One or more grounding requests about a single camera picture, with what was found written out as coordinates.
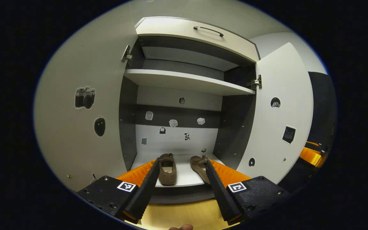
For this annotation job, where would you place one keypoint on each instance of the white cabinet shelf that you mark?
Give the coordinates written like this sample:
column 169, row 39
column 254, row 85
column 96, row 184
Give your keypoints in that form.
column 184, row 80

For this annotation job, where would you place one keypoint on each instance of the white cabinet door calendar sticker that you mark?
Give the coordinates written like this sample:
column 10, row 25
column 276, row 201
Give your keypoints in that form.
column 276, row 143

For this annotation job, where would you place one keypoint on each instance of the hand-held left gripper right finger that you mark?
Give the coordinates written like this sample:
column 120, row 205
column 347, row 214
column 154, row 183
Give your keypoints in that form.
column 219, row 191

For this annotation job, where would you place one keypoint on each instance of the white cabinet door camera sticker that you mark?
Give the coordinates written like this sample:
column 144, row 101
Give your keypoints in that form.
column 75, row 64

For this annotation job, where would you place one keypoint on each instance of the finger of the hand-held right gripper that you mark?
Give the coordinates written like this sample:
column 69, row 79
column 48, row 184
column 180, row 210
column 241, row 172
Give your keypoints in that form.
column 313, row 157
column 318, row 146

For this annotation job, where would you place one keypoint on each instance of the white cabinet drawer front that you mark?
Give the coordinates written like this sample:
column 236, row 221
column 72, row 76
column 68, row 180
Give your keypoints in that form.
column 171, row 30

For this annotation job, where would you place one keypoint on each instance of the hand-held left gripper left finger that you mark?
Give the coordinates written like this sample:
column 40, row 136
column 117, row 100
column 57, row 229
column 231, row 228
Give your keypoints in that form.
column 145, row 191

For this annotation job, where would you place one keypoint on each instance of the metal door hinge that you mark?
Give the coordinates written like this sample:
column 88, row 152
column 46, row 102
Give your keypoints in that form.
column 255, row 83
column 126, row 55

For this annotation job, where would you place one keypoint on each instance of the brown slip-on shoe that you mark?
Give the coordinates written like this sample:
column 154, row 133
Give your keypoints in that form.
column 198, row 166
column 168, row 174

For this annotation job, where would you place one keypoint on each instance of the white grey shoe cabinet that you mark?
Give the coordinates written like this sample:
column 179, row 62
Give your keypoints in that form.
column 177, row 143

